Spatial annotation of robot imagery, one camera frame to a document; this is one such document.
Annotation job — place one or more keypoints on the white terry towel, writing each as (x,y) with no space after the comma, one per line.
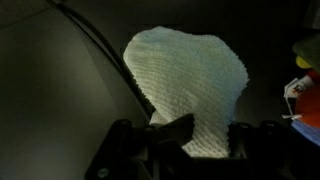
(186,83)

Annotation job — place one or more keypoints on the red plush toy green leaves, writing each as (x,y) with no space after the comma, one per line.
(310,106)

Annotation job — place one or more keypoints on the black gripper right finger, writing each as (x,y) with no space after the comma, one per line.
(260,150)

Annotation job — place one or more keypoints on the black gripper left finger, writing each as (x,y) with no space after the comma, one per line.
(123,150)

